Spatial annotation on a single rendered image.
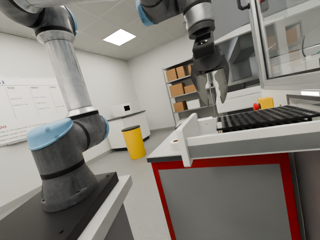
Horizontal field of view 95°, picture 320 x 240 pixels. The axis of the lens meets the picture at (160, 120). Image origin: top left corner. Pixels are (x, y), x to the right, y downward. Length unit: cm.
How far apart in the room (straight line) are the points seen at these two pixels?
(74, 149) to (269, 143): 51
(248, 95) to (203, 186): 84
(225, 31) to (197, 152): 110
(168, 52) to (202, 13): 474
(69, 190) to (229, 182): 59
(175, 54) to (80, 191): 482
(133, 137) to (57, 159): 260
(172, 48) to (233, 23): 387
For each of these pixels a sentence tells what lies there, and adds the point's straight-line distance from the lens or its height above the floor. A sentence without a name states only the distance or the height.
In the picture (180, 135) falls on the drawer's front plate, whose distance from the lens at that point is 39.
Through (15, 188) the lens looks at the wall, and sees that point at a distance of 343.
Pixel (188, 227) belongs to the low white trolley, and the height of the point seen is 36.
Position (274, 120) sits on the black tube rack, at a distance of 45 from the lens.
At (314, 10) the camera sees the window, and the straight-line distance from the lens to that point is 55.
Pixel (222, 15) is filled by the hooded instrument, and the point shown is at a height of 152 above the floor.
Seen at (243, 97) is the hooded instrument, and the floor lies 89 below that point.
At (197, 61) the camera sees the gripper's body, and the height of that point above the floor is 109.
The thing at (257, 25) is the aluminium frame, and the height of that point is 125.
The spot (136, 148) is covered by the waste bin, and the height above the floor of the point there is 23.
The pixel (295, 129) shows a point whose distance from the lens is 42.
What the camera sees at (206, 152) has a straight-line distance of 41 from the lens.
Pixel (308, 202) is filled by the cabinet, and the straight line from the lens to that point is 79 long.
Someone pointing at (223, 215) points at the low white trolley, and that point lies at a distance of 84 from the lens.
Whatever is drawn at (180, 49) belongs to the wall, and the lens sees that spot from 505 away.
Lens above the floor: 101
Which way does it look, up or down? 6 degrees down
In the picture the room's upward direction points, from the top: 14 degrees counter-clockwise
